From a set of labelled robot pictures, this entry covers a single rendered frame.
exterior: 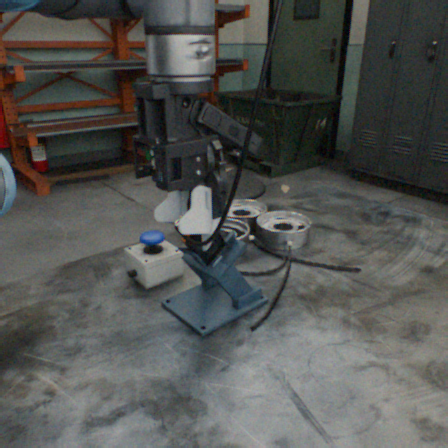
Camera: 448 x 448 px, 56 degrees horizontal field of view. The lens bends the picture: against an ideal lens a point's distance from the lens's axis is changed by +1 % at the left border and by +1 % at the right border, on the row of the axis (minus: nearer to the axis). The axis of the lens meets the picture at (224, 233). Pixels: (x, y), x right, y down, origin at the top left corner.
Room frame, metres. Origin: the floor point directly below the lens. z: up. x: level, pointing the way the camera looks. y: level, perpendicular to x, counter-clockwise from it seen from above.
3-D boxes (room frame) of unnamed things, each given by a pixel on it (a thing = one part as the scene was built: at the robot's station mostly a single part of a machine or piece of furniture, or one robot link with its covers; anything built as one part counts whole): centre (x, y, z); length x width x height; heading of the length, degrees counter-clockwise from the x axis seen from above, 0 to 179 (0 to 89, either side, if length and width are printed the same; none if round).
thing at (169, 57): (0.50, 0.05, 1.14); 0.08 x 0.08 x 0.05
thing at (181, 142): (0.50, 0.05, 1.06); 0.09 x 0.08 x 0.12; 131
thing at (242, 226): (0.71, 0.00, 0.82); 0.10 x 0.10 x 0.04
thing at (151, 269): (0.62, 0.12, 0.82); 0.08 x 0.07 x 0.05; 128
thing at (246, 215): (0.82, -0.04, 0.82); 0.10 x 0.10 x 0.04
